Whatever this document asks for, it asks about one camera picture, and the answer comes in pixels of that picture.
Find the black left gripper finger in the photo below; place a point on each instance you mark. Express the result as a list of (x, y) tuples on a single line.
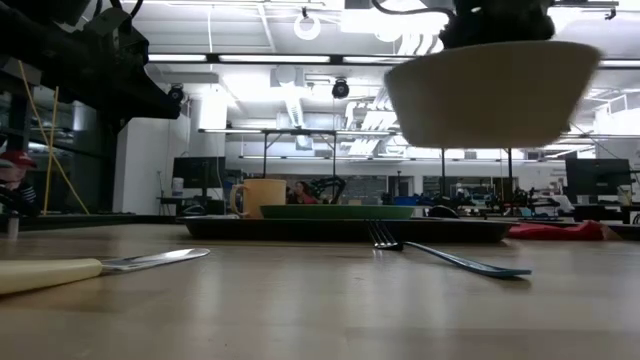
[(157, 102), (85, 82)]

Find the beige grey bowl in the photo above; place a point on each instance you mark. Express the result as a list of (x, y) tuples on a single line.
[(490, 100)]

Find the pale orange mug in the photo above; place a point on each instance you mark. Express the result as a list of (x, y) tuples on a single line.
[(262, 197)]

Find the green plate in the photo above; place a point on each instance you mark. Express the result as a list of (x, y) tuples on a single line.
[(340, 212)]

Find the red cloth napkin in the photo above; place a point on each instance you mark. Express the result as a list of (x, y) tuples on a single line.
[(560, 232)]

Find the black background robot arm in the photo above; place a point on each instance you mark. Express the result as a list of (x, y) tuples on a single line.
[(330, 182)]

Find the dark brown plastic tray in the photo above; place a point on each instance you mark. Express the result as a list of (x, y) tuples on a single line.
[(300, 231)]

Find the black computer monitor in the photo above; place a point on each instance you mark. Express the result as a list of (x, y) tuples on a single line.
[(597, 176), (199, 172)]

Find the white container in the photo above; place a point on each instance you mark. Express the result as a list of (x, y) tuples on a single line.
[(177, 187)]

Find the person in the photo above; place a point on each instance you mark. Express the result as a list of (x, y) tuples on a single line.
[(302, 196), (15, 175)]

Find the black overhead camera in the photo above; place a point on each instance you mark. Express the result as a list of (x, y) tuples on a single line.
[(340, 89), (175, 94)]

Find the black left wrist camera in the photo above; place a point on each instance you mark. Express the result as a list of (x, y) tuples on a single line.
[(117, 37)]

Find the small grey cylinder post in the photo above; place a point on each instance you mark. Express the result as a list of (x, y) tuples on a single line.
[(12, 225)]

